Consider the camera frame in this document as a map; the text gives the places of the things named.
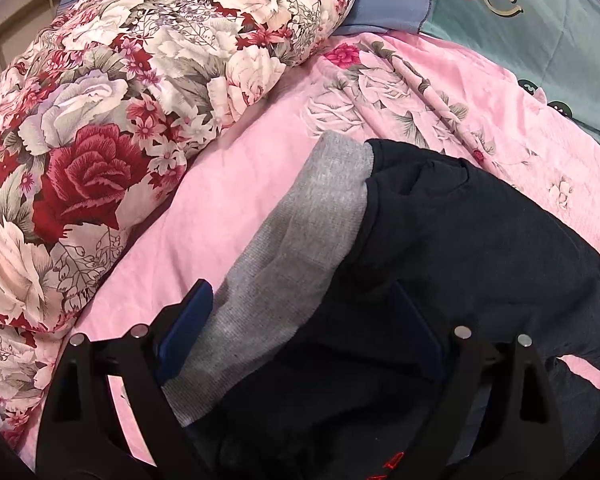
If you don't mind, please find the dark navy pants grey waistband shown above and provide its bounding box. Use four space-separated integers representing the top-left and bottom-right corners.
187 140 600 479

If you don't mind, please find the red floral quilt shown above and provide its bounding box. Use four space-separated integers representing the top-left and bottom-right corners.
0 0 354 448

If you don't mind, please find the pink floral bed sheet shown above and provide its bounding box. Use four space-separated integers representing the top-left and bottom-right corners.
17 29 600 470

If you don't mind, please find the teal heart print sheet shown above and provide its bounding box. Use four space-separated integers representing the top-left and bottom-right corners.
422 0 600 144

